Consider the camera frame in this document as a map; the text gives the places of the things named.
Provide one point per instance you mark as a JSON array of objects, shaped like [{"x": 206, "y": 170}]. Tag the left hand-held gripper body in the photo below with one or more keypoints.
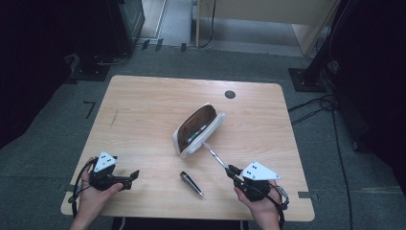
[{"x": 103, "y": 179}]

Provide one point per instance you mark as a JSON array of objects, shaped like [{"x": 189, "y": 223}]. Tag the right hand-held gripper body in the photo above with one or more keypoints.
[{"x": 257, "y": 183}]

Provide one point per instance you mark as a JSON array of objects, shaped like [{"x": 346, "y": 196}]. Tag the silver pen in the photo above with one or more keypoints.
[{"x": 215, "y": 155}]

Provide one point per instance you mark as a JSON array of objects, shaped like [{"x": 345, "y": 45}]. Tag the white pencil case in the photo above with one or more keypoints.
[{"x": 204, "y": 137}]

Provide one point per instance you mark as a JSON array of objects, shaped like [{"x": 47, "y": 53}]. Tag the person's left hand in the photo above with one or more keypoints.
[{"x": 91, "y": 199}]

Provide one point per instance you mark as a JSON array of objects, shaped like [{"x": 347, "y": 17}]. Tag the person's right hand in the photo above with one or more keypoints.
[{"x": 265, "y": 209}]

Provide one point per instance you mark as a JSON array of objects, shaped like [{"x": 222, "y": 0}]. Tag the black pen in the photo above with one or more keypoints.
[{"x": 191, "y": 184}]

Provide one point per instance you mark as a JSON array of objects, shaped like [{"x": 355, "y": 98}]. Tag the green and white pen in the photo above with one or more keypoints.
[{"x": 197, "y": 133}]

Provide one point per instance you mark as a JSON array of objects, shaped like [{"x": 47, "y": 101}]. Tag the black table grommet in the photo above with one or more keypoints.
[{"x": 230, "y": 94}]

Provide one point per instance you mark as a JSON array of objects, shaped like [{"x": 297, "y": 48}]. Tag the black flat floor plate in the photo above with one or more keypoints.
[{"x": 89, "y": 73}]

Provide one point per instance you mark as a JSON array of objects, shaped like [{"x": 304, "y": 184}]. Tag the black metal stand base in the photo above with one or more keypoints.
[{"x": 306, "y": 80}]

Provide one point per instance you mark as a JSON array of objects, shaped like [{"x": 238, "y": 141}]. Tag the black cabinet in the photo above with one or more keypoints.
[{"x": 108, "y": 28}]

